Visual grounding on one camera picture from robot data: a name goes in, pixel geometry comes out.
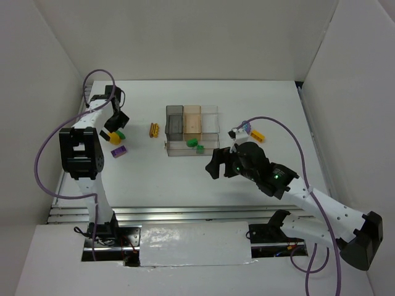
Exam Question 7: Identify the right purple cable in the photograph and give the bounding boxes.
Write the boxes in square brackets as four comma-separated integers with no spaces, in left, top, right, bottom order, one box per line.
[237,116,342,296]

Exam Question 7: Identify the orange tinted plastic container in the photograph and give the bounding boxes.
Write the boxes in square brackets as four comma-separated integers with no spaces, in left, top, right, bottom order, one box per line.
[183,105,202,141]

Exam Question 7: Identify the purple butterfly lego piece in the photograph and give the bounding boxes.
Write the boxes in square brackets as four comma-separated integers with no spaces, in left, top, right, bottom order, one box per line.
[242,121,251,133]

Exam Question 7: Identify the yellow lego brick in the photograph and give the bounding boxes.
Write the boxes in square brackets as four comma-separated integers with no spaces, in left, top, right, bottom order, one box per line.
[108,132,122,146]
[250,130,265,143]

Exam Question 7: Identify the purple lego brick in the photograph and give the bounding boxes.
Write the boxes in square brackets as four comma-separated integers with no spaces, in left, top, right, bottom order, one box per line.
[111,146,128,158]

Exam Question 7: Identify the clear square plastic container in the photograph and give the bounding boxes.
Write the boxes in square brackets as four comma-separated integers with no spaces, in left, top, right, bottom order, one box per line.
[201,105,219,134]

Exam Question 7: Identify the aluminium frame rail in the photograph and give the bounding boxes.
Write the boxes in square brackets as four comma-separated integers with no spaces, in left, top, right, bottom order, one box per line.
[46,205,309,225]

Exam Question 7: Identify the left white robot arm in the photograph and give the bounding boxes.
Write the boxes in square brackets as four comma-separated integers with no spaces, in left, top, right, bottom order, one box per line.
[59,85,129,243]

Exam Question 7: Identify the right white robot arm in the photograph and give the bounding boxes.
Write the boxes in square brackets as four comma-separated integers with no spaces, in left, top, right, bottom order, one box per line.
[205,142,383,271]

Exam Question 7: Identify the smoky grey plastic container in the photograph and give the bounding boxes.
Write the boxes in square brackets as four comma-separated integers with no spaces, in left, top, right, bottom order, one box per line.
[165,105,183,141]

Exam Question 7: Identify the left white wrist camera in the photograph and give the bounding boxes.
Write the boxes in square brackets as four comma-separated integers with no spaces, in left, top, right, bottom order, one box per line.
[105,85,122,100]

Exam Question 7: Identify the green sloped lego brick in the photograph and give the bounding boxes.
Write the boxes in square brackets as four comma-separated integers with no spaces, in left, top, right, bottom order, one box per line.
[116,130,126,139]

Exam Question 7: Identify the clear long plastic container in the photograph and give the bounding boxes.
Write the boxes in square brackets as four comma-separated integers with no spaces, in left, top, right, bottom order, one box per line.
[165,133,220,157]

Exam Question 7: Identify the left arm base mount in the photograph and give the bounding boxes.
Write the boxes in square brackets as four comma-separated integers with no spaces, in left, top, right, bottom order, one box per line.
[81,227,141,267]

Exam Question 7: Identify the brown yellow lego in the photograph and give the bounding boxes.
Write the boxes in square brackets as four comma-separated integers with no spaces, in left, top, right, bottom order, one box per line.
[149,123,160,138]

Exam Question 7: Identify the purple cable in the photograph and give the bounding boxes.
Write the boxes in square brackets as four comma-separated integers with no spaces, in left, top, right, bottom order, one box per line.
[237,116,342,296]
[33,69,117,262]

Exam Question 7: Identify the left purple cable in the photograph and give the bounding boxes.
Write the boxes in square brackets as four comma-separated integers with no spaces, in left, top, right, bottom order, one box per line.
[33,69,117,262]

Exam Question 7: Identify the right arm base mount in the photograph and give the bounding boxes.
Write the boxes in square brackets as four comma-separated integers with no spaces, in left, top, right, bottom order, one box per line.
[246,224,307,258]

